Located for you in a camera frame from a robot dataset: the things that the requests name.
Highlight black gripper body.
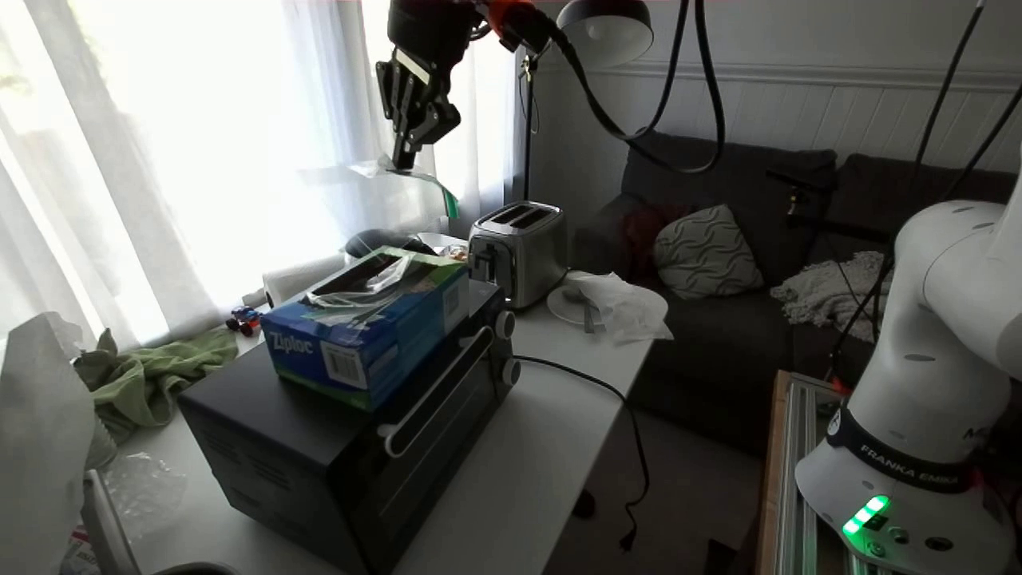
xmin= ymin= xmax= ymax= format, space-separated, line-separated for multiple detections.
xmin=377 ymin=0 xmax=479 ymax=134

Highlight clear ziplock bag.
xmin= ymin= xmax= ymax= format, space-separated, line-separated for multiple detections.
xmin=301 ymin=160 xmax=461 ymax=236

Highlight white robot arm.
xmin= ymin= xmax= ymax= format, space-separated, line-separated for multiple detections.
xmin=377 ymin=0 xmax=1022 ymax=575

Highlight blue ziploc box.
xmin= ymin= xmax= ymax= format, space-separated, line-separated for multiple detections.
xmin=261 ymin=247 xmax=469 ymax=413

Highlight silver toaster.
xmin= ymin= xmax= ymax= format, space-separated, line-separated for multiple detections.
xmin=469 ymin=203 xmax=567 ymax=310

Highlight dark red pillow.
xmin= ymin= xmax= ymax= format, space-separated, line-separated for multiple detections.
xmin=620 ymin=204 xmax=686 ymax=288

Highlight white crumpled cloth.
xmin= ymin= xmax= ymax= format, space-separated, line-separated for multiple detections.
xmin=545 ymin=271 xmax=670 ymax=347

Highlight white sheer curtain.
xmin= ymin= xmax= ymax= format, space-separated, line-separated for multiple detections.
xmin=0 ymin=0 xmax=520 ymax=347

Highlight grey patterned pillow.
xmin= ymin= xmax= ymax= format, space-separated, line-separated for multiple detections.
xmin=650 ymin=204 xmax=763 ymax=302

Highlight dark grey sofa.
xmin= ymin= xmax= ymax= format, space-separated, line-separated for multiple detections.
xmin=574 ymin=134 xmax=1013 ymax=454

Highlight black toaster oven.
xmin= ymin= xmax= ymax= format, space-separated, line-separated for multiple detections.
xmin=180 ymin=280 xmax=516 ymax=575

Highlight green cloth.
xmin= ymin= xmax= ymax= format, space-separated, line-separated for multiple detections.
xmin=72 ymin=328 xmax=235 ymax=446

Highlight white blanket on sofa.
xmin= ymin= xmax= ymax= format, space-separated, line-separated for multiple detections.
xmin=769 ymin=251 xmax=889 ymax=342

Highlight black power cable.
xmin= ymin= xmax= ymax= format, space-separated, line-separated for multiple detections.
xmin=513 ymin=353 xmax=654 ymax=556

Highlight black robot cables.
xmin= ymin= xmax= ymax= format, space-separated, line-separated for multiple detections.
xmin=475 ymin=0 xmax=1022 ymax=356

